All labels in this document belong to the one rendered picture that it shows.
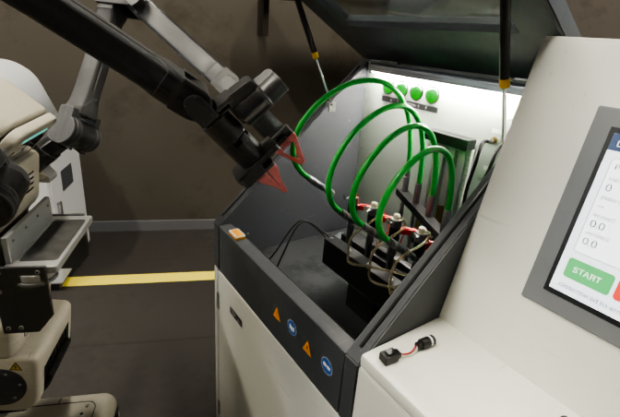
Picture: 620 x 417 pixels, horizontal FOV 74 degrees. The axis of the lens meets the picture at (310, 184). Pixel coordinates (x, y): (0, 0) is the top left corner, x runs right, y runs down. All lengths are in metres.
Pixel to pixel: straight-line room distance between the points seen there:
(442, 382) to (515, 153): 0.43
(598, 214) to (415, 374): 0.40
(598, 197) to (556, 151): 0.10
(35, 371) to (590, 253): 1.15
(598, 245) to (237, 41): 2.65
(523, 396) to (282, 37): 2.68
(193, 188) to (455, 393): 2.76
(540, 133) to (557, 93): 0.07
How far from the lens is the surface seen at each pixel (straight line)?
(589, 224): 0.81
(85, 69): 1.25
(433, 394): 0.79
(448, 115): 1.24
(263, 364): 1.25
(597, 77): 0.85
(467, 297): 0.92
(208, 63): 1.08
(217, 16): 3.08
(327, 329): 0.91
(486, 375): 0.86
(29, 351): 1.20
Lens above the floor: 1.52
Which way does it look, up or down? 20 degrees down
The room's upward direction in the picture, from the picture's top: 4 degrees clockwise
